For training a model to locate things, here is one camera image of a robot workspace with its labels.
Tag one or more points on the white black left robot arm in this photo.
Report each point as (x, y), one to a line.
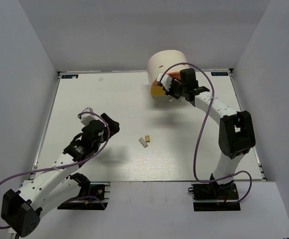
(23, 209)

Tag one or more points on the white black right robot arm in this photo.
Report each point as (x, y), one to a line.
(236, 133)

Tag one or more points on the blue right corner label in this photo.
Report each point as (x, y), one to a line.
(219, 74)

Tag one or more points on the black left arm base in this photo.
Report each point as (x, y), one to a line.
(94, 198)

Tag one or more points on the tan yellow eraser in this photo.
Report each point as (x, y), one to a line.
(147, 138)

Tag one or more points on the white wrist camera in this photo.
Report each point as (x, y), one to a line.
(85, 116)
(165, 81)

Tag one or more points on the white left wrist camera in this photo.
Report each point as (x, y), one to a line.
(85, 116)

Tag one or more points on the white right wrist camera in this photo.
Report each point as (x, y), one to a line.
(165, 81)

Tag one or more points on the blue left corner label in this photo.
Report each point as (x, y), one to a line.
(70, 76)

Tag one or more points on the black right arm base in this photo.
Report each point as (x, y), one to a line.
(214, 198)

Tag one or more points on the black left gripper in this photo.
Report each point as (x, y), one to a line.
(113, 126)

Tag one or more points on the cream round drawer cabinet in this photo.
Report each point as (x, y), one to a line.
(161, 61)

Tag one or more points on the yellow drawer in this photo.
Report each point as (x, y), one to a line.
(157, 91)

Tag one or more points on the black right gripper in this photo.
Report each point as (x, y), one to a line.
(170, 92)

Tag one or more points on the grey white eraser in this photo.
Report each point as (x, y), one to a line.
(143, 142)

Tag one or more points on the grey bottom drawer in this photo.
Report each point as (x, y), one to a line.
(165, 100)

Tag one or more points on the blue corner label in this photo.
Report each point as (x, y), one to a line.
(70, 76)
(219, 74)

